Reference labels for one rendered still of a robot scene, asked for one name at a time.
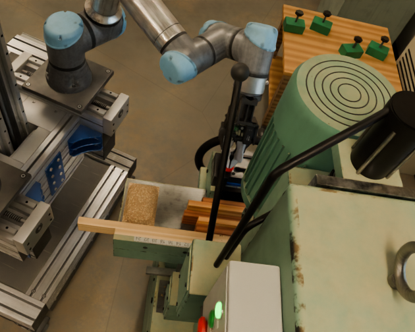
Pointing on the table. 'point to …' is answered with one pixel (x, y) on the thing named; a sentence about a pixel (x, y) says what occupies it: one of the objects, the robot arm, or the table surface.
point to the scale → (161, 242)
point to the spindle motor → (315, 115)
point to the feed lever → (240, 71)
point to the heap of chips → (141, 204)
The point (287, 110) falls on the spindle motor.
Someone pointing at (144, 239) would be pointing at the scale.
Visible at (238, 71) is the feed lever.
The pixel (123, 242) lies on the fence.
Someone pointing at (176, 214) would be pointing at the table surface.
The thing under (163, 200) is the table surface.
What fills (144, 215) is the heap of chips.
